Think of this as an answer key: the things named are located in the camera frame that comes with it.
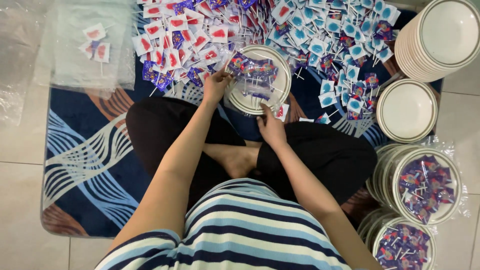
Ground person's right hand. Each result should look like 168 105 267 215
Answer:
257 104 289 149

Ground person's left hand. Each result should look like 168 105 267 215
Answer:
202 67 235 108

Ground clear plastic bag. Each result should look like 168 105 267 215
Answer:
223 48 294 119

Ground white plate with gold rim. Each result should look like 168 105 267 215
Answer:
225 45 292 116

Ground red lollipop in white wrapper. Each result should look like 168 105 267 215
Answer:
94 42 111 77
275 104 290 123
82 22 116 42
78 40 99 60

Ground bunch of purple wrapped lollipops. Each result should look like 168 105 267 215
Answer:
226 52 279 101

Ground pile of red lollipops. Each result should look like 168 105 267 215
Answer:
131 0 280 97

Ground person's bare foot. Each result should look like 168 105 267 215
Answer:
202 140 263 180

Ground person's black trousers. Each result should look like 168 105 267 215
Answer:
125 97 379 211

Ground pile of blue lollipops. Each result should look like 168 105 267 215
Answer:
262 0 402 124

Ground person's striped shirt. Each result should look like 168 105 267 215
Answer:
94 178 354 270

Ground heap of clear plastic bags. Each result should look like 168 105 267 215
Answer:
34 0 138 100

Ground short stack of white plates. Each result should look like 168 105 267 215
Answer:
376 79 439 144

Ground blue patterned rug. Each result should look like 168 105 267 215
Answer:
40 7 444 239

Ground large stack of bagged lollipop plates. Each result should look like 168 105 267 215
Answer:
365 137 471 226

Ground small stack of bagged lollipop plates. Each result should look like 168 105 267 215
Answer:
356 208 438 270

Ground tall stack of white plates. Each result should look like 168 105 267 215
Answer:
394 0 480 83

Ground crumpled clear plastic sheet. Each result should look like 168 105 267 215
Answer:
0 0 47 128

